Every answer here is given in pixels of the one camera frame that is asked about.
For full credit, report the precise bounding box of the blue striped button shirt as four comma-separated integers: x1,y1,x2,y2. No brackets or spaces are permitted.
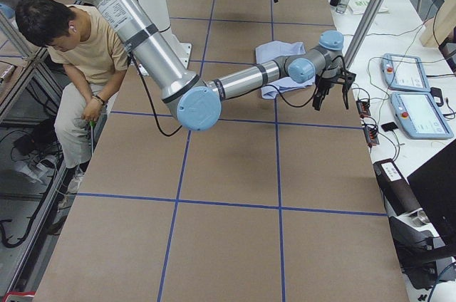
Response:
255,41,315,100

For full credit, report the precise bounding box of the upper teach pendant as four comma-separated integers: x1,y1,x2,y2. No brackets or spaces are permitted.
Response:
380,53,430,93

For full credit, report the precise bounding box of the teach pendant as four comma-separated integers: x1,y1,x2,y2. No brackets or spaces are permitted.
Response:
380,53,430,93
390,92,454,140

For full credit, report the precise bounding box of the lower teach pendant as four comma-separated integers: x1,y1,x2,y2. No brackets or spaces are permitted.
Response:
390,92,454,140

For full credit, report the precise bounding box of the black monitor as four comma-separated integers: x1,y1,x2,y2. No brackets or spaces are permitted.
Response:
408,142,455,244

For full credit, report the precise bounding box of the seated person beige shirt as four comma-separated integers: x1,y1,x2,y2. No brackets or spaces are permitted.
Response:
15,0,128,194

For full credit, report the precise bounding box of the aluminium frame post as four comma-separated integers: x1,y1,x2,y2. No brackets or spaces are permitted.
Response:
344,0,384,68

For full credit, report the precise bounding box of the green handled grabber tool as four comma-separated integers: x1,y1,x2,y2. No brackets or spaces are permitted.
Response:
88,121,96,156

